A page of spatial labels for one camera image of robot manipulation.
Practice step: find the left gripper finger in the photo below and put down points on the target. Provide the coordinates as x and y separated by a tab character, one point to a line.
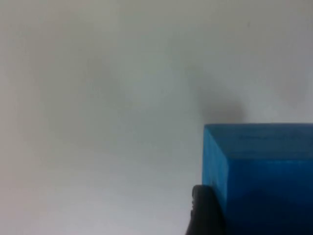
205	215

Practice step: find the blue cube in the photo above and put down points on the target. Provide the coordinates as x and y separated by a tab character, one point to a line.
264	176

